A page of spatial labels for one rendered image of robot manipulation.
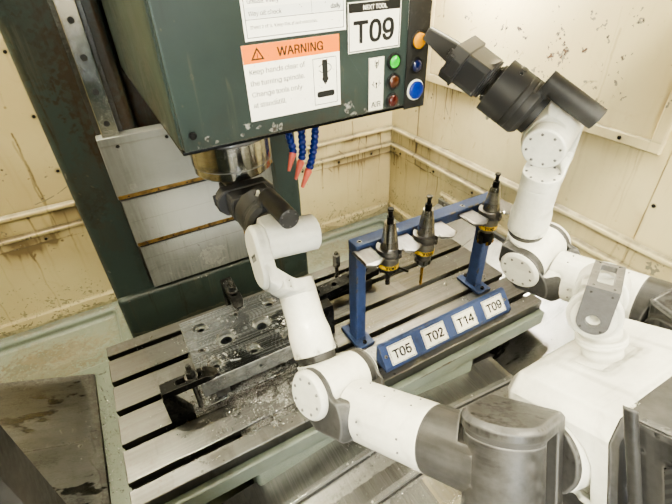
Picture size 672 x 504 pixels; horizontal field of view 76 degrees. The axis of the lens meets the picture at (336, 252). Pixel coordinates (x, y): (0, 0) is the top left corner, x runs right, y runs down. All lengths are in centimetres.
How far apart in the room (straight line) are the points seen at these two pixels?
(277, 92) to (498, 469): 57
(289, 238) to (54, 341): 146
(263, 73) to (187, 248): 92
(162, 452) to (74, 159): 79
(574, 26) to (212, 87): 108
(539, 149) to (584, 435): 40
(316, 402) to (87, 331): 146
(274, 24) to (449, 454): 60
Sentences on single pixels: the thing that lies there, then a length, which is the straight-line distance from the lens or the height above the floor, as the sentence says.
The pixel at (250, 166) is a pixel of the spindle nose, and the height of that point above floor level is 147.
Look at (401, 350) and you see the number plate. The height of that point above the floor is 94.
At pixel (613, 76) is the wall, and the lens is 142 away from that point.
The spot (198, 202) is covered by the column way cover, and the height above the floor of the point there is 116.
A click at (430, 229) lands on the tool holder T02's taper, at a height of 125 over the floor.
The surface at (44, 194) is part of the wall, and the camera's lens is 180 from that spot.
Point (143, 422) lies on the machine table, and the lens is 119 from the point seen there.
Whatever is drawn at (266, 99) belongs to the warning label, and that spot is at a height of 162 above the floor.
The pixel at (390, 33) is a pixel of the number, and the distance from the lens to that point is 78.
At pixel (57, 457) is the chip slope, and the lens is 153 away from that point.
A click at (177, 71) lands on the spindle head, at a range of 65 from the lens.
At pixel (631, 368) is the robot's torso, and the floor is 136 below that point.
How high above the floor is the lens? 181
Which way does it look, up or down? 35 degrees down
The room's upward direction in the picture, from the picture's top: 2 degrees counter-clockwise
